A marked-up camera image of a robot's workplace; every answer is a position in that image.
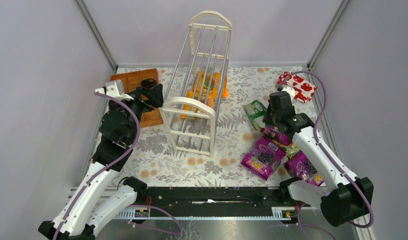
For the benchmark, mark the purple grape candy bag upper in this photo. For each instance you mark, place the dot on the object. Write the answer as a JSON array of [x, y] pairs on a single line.
[[275, 135]]

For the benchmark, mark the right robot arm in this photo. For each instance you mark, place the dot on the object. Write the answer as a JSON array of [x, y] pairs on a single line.
[[346, 196]]

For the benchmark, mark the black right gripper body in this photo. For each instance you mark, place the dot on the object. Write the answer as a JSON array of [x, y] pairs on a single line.
[[272, 120]]

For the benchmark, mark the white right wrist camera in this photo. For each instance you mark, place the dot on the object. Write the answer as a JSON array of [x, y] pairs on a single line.
[[289, 90]]

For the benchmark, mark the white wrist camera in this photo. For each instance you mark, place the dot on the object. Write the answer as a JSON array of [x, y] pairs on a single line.
[[114, 89], [289, 90]]

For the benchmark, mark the purple grape candy bag front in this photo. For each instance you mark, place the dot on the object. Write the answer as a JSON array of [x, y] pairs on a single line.
[[264, 159]]

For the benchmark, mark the purple grape candy bag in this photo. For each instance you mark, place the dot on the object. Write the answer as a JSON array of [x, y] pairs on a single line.
[[264, 159], [301, 167], [275, 135]]

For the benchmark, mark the green Fox's candy bag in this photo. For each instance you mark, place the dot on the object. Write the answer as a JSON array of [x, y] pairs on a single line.
[[255, 112]]

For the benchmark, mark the brown wooden compartment tray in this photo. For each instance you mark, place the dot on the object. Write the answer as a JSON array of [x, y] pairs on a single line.
[[131, 80]]

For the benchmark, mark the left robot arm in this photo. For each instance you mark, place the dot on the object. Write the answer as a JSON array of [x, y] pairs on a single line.
[[82, 218]]

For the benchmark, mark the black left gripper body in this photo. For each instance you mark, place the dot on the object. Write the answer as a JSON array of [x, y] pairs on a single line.
[[141, 98]]

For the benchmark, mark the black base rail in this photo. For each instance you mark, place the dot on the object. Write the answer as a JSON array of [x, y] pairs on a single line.
[[220, 203]]

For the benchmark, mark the floral table mat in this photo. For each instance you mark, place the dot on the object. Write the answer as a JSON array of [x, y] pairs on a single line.
[[156, 163]]

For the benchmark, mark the yellow green candy bag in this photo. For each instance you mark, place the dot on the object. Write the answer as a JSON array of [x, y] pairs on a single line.
[[291, 149]]

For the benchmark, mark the purple grape candy bag right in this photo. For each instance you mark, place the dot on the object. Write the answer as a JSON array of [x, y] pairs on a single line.
[[301, 167]]

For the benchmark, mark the cream and metal shelf rack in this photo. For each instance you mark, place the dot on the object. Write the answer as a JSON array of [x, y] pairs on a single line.
[[191, 123]]

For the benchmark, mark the red white heart bag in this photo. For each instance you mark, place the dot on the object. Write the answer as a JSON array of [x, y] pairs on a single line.
[[304, 90]]

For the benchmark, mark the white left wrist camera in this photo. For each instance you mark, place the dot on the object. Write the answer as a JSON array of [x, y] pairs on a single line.
[[114, 89]]

